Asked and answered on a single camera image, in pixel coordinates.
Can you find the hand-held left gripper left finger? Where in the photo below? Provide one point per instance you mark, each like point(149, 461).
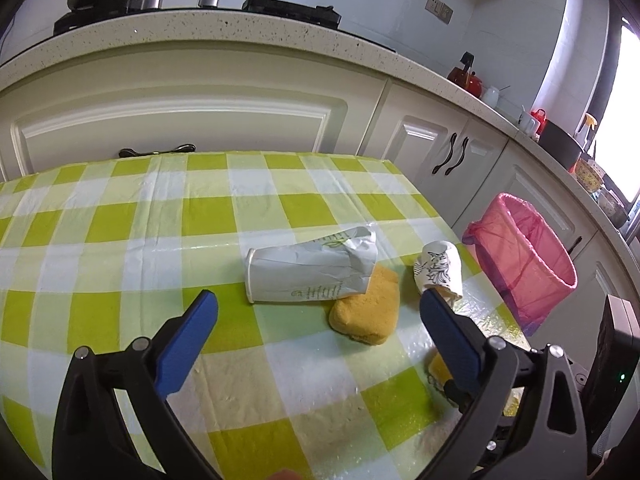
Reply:
point(187, 340)

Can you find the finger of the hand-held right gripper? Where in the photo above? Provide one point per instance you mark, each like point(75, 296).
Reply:
point(454, 391)

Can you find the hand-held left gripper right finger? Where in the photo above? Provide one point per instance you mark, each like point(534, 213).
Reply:
point(450, 340)

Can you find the small yellow sponge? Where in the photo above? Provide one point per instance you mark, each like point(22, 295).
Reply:
point(440, 367)

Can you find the patterned paper cup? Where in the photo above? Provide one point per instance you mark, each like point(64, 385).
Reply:
point(442, 270)

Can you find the large yellow sponge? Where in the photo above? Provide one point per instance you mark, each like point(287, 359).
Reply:
point(365, 315)

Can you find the pink trash bin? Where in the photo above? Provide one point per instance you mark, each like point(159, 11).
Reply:
point(500, 260)

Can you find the crushed white paper cup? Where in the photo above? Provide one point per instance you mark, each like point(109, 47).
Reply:
point(300, 275)

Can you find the person's left hand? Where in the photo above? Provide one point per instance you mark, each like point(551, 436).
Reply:
point(284, 475)

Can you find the green checkered tablecloth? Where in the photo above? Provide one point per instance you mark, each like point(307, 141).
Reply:
point(125, 260)

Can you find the metal bowl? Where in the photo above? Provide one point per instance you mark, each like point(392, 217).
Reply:
point(612, 206)

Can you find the patterned bowl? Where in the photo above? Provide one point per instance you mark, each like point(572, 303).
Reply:
point(587, 176)

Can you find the dark grey pot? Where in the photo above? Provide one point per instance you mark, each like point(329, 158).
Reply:
point(560, 145)

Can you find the spray bottle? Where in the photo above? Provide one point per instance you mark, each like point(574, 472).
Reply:
point(590, 132)

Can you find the white mug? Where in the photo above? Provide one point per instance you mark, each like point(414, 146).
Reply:
point(527, 122)

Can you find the white kitchen cabinet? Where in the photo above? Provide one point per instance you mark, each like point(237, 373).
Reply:
point(200, 105)

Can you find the small red container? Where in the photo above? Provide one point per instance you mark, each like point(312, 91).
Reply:
point(538, 115)

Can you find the window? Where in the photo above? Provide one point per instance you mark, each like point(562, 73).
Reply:
point(625, 110)

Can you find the white jar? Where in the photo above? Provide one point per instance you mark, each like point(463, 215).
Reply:
point(491, 96)

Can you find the black gas cooktop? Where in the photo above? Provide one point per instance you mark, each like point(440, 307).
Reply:
point(280, 12)

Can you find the wall switch panel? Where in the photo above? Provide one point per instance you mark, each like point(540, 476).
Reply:
point(440, 8)

